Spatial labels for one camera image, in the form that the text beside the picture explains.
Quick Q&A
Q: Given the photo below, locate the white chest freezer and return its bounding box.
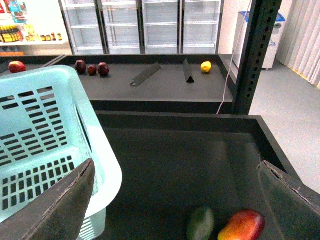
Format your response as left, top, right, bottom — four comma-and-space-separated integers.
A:
232, 11, 286, 71

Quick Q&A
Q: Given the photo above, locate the small dark red fruit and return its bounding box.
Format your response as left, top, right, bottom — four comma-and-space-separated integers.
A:
87, 64, 97, 76

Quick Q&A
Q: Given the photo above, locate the black lower tray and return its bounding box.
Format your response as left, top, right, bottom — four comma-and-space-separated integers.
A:
96, 111, 297, 240

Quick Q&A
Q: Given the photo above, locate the yellow lemon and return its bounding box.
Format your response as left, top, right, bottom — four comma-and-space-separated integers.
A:
200, 61, 212, 74

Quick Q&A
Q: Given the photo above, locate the dark apple back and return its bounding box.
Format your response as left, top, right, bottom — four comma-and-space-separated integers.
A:
75, 60, 87, 75

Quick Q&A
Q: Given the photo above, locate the red yellow mango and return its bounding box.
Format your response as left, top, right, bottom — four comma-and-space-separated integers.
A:
217, 209, 266, 240

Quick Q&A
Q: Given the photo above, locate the black triangular divider right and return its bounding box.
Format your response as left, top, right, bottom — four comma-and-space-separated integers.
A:
182, 59, 195, 84

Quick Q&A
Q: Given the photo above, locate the black tray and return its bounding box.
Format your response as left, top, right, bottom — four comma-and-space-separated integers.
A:
57, 54, 235, 114
96, 111, 297, 240
0, 55, 65, 76

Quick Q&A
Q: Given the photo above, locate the white cable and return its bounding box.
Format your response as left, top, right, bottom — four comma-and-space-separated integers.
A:
216, 0, 253, 115

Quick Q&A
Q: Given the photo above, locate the black divider left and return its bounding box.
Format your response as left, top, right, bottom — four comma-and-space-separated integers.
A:
130, 62, 161, 87

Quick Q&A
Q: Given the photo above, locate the dark apple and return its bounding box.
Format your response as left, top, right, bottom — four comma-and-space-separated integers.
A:
97, 62, 110, 77
75, 60, 87, 75

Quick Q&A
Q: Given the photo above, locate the black upper right tray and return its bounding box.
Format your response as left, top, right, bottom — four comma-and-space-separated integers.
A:
57, 54, 235, 114

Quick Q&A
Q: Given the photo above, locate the light blue plastic shopping basket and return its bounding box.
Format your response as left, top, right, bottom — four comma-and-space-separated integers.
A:
0, 65, 122, 240

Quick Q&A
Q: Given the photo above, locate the bright red apple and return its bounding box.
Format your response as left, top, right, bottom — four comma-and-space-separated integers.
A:
8, 61, 27, 74

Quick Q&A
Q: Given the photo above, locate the black upper left tray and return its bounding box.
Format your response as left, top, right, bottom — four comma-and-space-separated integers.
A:
0, 55, 65, 76

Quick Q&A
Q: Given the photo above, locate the glass door refrigerator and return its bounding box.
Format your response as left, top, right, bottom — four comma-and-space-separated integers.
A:
59, 0, 224, 55

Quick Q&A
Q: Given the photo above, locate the black right side post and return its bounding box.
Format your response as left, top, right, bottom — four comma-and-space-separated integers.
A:
231, 0, 282, 115

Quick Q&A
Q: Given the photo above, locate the green avocado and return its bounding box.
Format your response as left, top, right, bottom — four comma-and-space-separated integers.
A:
186, 206, 215, 240

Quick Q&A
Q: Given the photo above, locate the dark apple right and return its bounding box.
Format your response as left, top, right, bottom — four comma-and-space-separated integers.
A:
97, 62, 110, 77

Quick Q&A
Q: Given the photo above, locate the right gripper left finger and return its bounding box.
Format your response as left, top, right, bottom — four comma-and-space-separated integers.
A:
0, 158, 95, 240

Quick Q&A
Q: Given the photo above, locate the shelf with sauce bottles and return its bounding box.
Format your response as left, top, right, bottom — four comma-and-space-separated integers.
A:
0, 0, 72, 56

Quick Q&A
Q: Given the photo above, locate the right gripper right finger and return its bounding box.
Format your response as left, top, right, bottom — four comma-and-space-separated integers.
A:
257, 161, 320, 240

